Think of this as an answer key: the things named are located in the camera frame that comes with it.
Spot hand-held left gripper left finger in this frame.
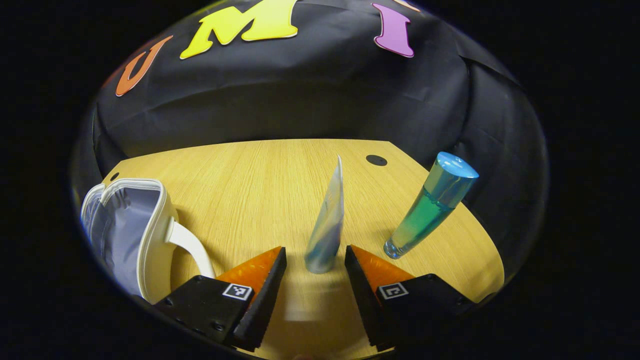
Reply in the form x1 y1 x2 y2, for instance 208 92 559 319
154 246 288 352

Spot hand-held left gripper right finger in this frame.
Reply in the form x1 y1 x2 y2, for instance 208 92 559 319
344 244 475 352

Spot white suitcase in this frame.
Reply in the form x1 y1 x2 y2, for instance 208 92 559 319
81 178 217 305

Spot blue green toner bottle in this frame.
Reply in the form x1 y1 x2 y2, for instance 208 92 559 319
383 152 480 260

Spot light blue cream tube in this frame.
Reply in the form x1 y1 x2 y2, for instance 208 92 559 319
304 155 345 275

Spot black backdrop cloth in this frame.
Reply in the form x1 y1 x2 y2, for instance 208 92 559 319
70 0 551 281

